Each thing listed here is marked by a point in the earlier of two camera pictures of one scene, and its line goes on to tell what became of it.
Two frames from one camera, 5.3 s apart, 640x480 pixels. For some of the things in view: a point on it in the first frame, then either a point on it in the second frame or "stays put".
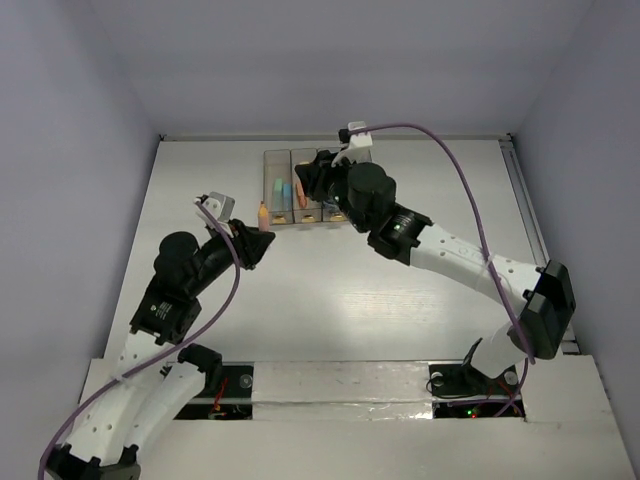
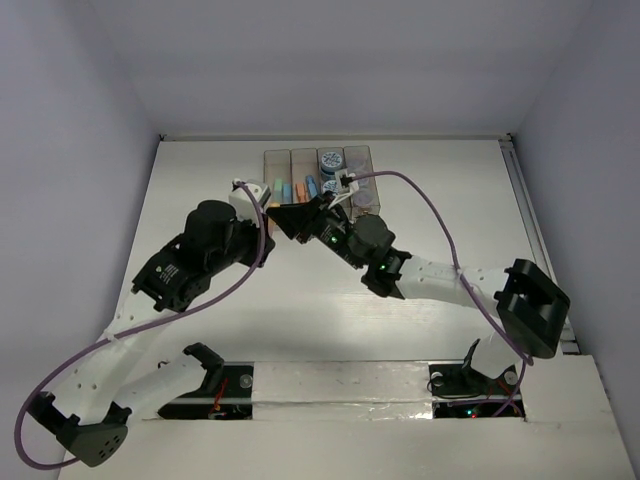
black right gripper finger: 324,158 -> 312,206
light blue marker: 287,197 stays put
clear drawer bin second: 312,212 stays put
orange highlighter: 302,198 stays put
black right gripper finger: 312,177 -> 295,219
